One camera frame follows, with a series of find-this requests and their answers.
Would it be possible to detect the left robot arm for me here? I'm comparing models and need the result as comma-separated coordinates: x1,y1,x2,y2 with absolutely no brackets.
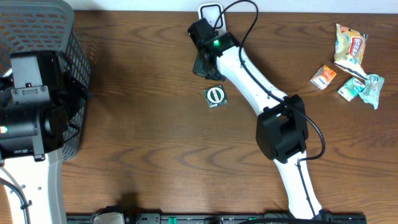
1,50,91,223

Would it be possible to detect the black round-logo snack packet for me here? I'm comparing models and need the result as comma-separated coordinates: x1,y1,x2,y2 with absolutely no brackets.
204,85,228,108

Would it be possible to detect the large yellow snack bag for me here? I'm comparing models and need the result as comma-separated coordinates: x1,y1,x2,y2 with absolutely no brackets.
334,24,368,80

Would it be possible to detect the white barcode scanner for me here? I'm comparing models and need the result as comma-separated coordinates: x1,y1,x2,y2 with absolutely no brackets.
198,2,227,34

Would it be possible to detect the orange candy packet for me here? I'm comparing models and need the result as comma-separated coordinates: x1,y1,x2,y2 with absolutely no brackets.
310,65,336,90

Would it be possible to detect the teal candy packet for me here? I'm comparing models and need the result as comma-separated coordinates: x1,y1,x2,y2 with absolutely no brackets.
338,77,365,101

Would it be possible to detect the dark grey plastic basket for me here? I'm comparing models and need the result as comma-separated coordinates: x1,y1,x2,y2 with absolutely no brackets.
1,1,91,162

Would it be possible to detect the light green snack packet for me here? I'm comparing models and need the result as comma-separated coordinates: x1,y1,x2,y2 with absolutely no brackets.
359,74,384,110

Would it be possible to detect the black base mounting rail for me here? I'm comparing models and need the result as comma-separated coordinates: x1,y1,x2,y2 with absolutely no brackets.
66,212,368,224

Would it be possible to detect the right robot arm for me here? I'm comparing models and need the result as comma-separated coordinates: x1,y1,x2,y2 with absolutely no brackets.
188,18,322,220

